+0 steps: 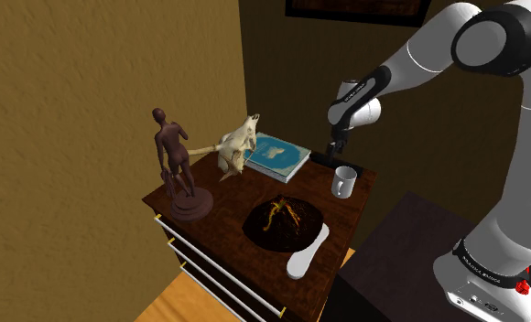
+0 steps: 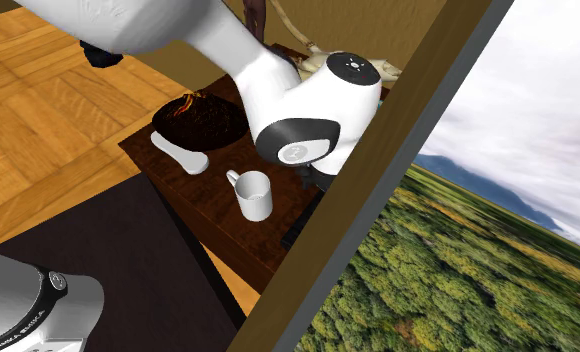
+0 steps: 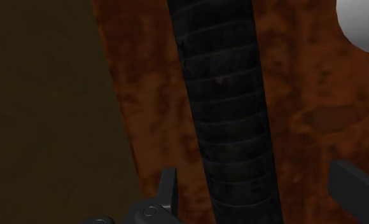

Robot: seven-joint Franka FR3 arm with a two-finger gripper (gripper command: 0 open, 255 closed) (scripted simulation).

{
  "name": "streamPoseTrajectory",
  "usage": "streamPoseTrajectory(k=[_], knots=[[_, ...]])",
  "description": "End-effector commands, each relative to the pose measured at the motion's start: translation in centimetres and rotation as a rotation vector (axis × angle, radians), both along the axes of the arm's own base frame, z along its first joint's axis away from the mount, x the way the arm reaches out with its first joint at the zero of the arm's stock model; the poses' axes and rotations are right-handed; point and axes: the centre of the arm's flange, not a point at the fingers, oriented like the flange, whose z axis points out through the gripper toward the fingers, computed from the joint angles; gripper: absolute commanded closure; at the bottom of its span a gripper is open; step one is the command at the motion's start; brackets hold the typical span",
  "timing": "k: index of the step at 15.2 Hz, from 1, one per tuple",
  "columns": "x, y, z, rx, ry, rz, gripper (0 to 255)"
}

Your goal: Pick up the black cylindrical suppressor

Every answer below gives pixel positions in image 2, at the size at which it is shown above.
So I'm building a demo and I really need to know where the white mug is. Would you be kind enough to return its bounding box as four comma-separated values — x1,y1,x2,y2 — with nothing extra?
225,168,275,223

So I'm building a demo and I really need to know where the dark brown wooden table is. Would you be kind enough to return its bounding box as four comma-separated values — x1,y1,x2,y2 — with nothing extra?
117,42,392,295

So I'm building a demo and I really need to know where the beige bone-shaped figure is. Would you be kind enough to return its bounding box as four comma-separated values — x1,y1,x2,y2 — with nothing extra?
268,0,404,84

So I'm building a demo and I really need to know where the black volcano-shaped mound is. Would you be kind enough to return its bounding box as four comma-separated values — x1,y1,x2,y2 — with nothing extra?
151,89,251,152

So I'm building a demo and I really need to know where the white flat oblong object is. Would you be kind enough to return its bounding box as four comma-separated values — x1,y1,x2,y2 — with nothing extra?
149,130,211,176

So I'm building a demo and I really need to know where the dark brown figure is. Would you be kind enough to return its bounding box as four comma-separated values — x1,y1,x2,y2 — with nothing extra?
242,0,268,43

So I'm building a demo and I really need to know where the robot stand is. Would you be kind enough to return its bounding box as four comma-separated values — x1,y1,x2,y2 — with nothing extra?
0,171,248,352

